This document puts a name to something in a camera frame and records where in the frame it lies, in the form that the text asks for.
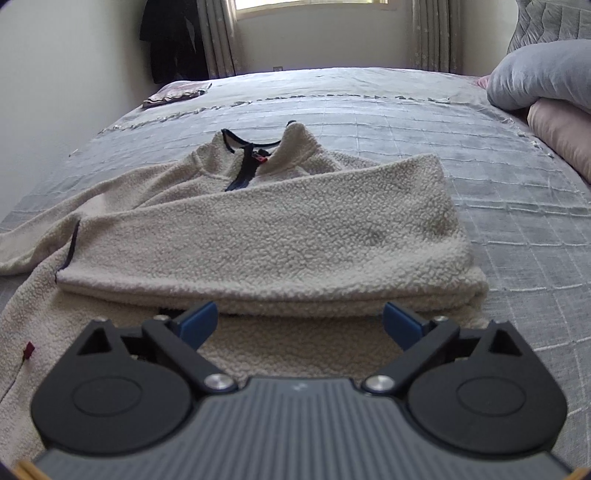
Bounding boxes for cream fleece jacket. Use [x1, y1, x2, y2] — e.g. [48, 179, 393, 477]
[1, 123, 488, 463]

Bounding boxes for pink pillow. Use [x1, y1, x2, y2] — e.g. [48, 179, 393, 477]
[527, 98, 591, 183]

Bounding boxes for small folded pink cloth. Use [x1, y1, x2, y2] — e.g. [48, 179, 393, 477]
[142, 80, 212, 109]

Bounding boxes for grey folded duvet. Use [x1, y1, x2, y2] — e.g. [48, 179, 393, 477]
[487, 39, 590, 111]

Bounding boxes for right beige curtain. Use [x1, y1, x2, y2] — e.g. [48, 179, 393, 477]
[411, 0, 463, 74]

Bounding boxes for beige curtain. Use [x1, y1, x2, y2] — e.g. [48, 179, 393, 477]
[195, 0, 242, 79]
[411, 0, 463, 74]

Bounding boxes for dark hanging coat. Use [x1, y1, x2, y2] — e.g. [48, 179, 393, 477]
[139, 0, 209, 85]

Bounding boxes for grey quilted headboard cushion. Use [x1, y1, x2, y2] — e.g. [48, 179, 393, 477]
[507, 0, 591, 54]

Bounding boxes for left beige curtain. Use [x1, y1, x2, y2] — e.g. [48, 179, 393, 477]
[195, 0, 242, 79]

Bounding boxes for bright window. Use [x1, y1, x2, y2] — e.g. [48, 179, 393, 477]
[235, 0, 403, 18]

